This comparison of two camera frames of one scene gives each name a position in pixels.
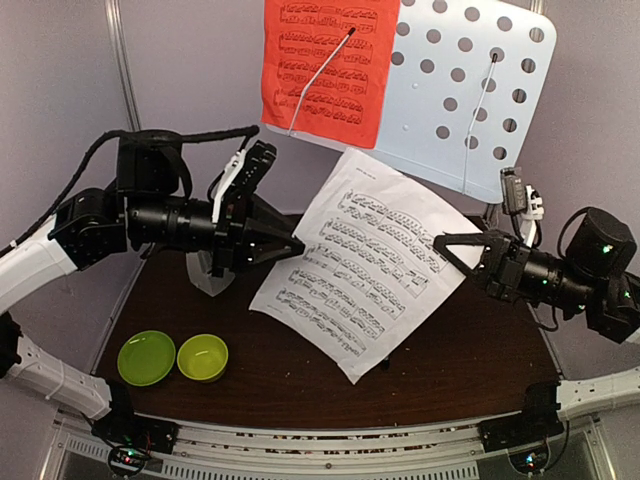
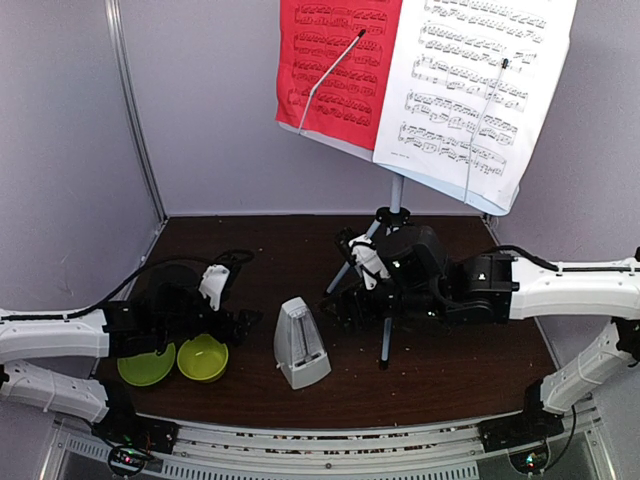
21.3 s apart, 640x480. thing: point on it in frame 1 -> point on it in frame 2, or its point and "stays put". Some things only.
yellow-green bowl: [202, 357] stays put
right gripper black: [502, 263] -> [366, 319]
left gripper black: [229, 243] -> [239, 330]
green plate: [145, 357] stays put
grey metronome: [200, 267] -> [298, 345]
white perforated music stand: [466, 94] -> [393, 216]
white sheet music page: [371, 274] -> [469, 88]
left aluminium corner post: [117, 28] stays put
